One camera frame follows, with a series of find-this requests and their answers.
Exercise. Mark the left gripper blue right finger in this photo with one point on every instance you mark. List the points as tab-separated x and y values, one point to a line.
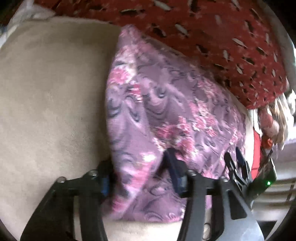
178	172

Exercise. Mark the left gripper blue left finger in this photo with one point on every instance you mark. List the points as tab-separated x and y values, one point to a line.
107	177

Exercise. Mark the purple floral garment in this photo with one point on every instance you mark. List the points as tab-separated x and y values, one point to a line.
157	99

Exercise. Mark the red folded cloth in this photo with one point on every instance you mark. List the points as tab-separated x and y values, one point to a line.
256	155

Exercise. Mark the plastic bag with doll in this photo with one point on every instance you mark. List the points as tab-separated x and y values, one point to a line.
277	120

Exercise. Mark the beige fleece blanket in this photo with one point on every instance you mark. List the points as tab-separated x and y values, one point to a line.
53	76

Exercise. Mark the red patterned pillow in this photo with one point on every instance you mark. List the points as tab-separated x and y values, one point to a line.
233	39

